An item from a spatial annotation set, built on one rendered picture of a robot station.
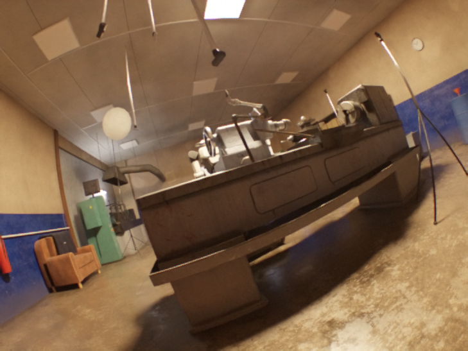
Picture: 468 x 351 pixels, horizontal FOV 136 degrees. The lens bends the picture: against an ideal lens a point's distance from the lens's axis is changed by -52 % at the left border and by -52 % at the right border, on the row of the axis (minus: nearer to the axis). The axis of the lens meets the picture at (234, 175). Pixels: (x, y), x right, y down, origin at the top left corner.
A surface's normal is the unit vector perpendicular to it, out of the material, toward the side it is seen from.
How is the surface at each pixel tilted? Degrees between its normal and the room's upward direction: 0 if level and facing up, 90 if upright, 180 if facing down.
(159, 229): 90
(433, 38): 90
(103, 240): 90
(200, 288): 90
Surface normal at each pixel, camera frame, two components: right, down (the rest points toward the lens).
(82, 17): 0.32, 0.95
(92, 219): 0.25, -0.15
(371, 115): -0.91, 0.29
